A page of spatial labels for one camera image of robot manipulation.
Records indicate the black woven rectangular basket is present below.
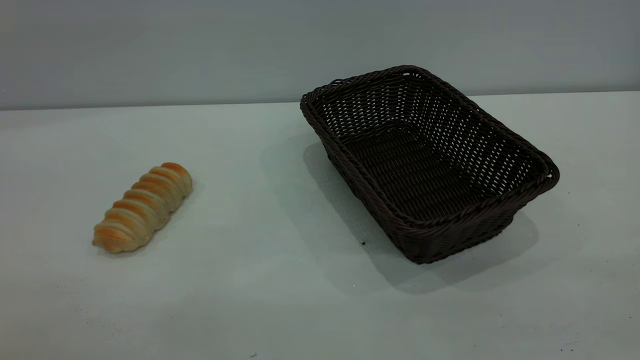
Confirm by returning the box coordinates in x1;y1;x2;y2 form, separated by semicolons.
300;65;560;265

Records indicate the ridged golden bread roll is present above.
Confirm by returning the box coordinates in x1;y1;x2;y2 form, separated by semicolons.
92;162;193;254

